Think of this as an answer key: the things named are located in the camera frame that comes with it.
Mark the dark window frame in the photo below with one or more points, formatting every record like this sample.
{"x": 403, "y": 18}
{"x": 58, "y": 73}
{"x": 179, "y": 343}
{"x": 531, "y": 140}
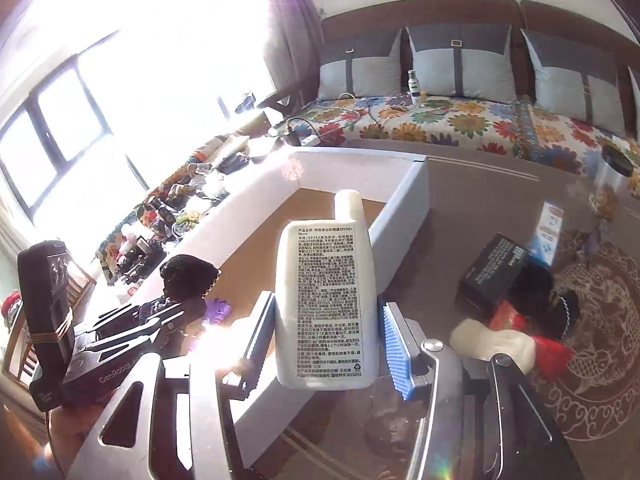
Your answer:
{"x": 32, "y": 105}

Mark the wooden chair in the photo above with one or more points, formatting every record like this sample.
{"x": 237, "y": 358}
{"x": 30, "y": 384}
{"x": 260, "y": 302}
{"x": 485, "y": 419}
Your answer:
{"x": 80, "y": 282}

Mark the brown sofa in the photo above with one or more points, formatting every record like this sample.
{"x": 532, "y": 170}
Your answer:
{"x": 450, "y": 10}

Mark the grey two-tone pillow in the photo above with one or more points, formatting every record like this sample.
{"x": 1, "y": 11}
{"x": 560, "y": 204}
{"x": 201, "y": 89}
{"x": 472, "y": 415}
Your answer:
{"x": 460, "y": 70}
{"x": 570, "y": 80}
{"x": 635, "y": 105}
{"x": 360, "y": 70}

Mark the blue and white box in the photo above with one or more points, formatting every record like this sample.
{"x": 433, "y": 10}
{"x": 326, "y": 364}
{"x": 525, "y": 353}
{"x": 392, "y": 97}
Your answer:
{"x": 547, "y": 235}

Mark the clear jar with black lid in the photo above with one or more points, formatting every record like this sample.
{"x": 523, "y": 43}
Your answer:
{"x": 620, "y": 160}

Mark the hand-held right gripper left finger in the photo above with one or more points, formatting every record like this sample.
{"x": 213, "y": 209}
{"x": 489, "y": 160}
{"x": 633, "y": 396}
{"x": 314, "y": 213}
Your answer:
{"x": 257, "y": 332}

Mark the red packet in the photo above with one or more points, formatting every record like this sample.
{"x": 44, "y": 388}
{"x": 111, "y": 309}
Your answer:
{"x": 550, "y": 360}

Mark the black printed box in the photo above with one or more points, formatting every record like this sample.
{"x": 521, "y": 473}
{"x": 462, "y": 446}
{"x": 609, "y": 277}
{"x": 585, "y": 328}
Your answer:
{"x": 492, "y": 270}

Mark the black fuzzy object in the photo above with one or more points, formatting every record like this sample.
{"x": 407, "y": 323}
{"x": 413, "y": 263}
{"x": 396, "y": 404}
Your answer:
{"x": 187, "y": 275}

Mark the white sunscreen bottle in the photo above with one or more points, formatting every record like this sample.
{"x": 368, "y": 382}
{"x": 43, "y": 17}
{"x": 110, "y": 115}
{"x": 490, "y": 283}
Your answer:
{"x": 325, "y": 300}

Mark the black object with beads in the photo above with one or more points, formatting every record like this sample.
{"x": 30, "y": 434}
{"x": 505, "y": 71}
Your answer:
{"x": 542, "y": 295}

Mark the floral blanket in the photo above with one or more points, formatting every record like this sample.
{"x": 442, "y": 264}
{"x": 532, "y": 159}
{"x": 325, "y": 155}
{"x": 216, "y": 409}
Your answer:
{"x": 450, "y": 125}

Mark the white cloth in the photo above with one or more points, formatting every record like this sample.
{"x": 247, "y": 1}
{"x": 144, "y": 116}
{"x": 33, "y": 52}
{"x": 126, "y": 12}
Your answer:
{"x": 480, "y": 340}

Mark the small white bottle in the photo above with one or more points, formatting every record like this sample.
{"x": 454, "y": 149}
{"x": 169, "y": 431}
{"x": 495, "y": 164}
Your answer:
{"x": 414, "y": 87}

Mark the white storage box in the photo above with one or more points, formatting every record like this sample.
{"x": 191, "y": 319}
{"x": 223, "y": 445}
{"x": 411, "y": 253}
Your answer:
{"x": 350, "y": 170}

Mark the grey curtain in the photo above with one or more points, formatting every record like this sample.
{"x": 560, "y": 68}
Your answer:
{"x": 292, "y": 35}

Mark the brown patterned glass desktop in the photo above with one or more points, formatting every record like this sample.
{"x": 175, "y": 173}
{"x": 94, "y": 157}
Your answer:
{"x": 475, "y": 195}

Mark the pile of assorted small things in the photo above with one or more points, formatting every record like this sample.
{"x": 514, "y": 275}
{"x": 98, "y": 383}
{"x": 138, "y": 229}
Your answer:
{"x": 200, "y": 180}

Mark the purple plastic object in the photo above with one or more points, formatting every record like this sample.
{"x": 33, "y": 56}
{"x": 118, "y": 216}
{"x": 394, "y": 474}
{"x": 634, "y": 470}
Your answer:
{"x": 218, "y": 311}

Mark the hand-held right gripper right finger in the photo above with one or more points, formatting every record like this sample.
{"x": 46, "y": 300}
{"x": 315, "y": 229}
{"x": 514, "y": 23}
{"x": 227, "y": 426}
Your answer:
{"x": 395, "y": 350}

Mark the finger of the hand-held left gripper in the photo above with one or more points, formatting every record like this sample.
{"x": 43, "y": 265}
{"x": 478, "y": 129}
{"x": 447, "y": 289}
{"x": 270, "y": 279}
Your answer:
{"x": 150, "y": 337}
{"x": 150, "y": 312}

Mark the white power strip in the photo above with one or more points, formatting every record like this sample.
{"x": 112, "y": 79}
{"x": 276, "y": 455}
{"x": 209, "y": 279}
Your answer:
{"x": 306, "y": 140}

